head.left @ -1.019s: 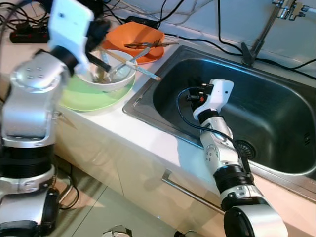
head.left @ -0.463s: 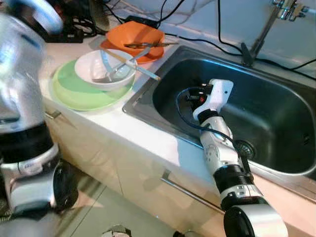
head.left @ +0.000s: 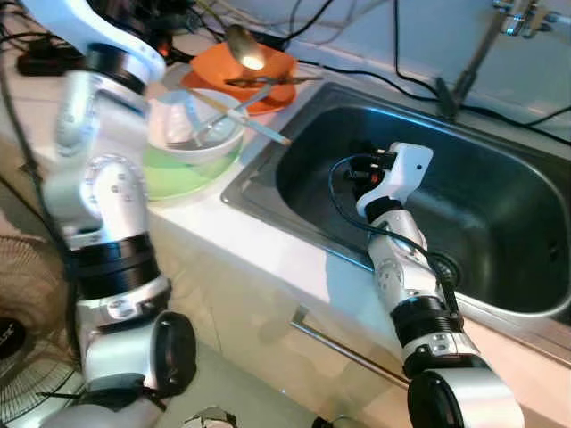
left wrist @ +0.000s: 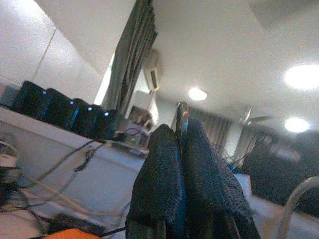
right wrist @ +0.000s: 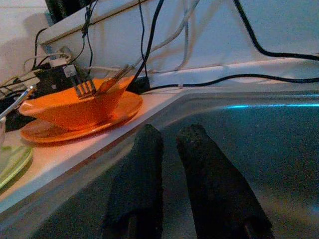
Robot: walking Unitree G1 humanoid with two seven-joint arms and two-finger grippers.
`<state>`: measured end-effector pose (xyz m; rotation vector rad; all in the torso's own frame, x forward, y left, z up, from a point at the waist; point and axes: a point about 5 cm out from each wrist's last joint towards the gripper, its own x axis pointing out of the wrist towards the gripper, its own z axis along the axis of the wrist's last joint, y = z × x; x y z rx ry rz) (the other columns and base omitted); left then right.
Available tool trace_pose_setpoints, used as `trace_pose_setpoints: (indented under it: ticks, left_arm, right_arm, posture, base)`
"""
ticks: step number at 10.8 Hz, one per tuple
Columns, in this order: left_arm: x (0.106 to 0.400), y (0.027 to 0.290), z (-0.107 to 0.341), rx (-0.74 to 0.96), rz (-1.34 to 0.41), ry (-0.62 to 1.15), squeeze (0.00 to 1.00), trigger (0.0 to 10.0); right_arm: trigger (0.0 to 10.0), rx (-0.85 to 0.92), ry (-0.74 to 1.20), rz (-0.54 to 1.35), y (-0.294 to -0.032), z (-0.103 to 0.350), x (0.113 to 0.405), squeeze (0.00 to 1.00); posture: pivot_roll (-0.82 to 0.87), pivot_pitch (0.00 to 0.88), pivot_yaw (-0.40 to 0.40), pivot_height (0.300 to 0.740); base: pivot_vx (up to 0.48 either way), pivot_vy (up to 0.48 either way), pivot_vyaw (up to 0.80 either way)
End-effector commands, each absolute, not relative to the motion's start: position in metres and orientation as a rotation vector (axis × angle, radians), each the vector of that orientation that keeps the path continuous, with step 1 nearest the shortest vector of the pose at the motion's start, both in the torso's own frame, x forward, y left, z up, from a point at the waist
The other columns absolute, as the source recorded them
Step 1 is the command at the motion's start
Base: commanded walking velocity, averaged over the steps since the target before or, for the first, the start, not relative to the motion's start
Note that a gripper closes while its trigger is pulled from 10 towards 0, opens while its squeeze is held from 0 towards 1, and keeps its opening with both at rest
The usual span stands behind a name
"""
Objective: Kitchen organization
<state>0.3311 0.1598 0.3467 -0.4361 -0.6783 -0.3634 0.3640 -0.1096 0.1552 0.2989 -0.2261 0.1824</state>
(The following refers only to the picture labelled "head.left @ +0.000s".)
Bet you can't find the black counter cable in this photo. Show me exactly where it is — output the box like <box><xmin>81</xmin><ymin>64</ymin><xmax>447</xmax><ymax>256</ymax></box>
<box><xmin>296</xmin><ymin>57</ymin><xmax>445</xmax><ymax>110</ymax></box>

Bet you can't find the orange bowl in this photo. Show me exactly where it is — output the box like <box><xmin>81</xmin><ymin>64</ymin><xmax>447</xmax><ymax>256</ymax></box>
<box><xmin>189</xmin><ymin>42</ymin><xmax>299</xmax><ymax>92</ymax></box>

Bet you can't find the stainless steel sink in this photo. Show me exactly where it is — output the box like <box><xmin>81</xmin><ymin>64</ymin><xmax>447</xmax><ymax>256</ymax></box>
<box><xmin>220</xmin><ymin>82</ymin><xmax>571</xmax><ymax>369</ymax></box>

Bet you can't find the white bowl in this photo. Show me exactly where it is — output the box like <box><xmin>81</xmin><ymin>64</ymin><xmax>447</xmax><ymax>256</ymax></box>
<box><xmin>146</xmin><ymin>88</ymin><xmax>247</xmax><ymax>167</ymax></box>

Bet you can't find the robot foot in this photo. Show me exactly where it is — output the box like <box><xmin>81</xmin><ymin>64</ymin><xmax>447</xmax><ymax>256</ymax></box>
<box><xmin>190</xmin><ymin>406</ymin><xmax>238</xmax><ymax>428</ymax></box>
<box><xmin>324</xmin><ymin>414</ymin><xmax>360</xmax><ymax>428</ymax></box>

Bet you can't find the metal serving spoon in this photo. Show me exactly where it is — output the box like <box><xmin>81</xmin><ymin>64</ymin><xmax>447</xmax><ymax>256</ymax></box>
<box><xmin>192</xmin><ymin>0</ymin><xmax>268</xmax><ymax>73</ymax></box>

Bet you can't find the green plate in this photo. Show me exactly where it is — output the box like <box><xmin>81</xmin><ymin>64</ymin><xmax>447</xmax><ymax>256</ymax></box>
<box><xmin>141</xmin><ymin>141</ymin><xmax>244</xmax><ymax>202</ymax></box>

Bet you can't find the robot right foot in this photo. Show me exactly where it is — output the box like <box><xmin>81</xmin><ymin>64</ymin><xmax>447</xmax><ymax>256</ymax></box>
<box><xmin>324</xmin><ymin>414</ymin><xmax>360</xmax><ymax>428</ymax></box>

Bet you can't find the chrome faucet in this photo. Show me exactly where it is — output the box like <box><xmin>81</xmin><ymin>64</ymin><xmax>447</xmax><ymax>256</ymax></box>
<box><xmin>492</xmin><ymin>0</ymin><xmax>548</xmax><ymax>38</ymax></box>

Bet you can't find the black hanging cable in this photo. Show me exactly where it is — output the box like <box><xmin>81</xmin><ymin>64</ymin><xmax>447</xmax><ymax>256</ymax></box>
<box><xmin>393</xmin><ymin>0</ymin><xmax>404</xmax><ymax>77</ymax></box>

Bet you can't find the silver metal fork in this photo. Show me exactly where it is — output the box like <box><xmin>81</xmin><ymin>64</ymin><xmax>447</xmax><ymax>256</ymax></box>
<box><xmin>164</xmin><ymin>83</ymin><xmax>275</xmax><ymax>152</ymax></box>

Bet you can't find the sink drain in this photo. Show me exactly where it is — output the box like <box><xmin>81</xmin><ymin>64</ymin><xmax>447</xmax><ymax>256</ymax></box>
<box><xmin>427</xmin><ymin>253</ymin><xmax>464</xmax><ymax>289</ymax></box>

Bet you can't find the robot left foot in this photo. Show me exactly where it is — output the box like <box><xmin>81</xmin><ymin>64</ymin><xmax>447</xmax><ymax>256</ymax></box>
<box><xmin>190</xmin><ymin>406</ymin><xmax>238</xmax><ymax>428</ymax></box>

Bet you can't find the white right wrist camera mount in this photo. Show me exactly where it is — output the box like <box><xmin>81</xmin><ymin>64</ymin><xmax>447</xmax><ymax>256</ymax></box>
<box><xmin>357</xmin><ymin>142</ymin><xmax>435</xmax><ymax>220</ymax></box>

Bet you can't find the white kitchen counter cabinet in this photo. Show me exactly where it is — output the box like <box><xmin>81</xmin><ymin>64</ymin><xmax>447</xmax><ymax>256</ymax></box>
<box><xmin>0</xmin><ymin>27</ymin><xmax>571</xmax><ymax>428</ymax></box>

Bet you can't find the standing fan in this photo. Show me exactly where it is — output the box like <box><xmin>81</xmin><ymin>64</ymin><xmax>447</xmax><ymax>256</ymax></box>
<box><xmin>0</xmin><ymin>234</ymin><xmax>87</xmax><ymax>428</ymax></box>

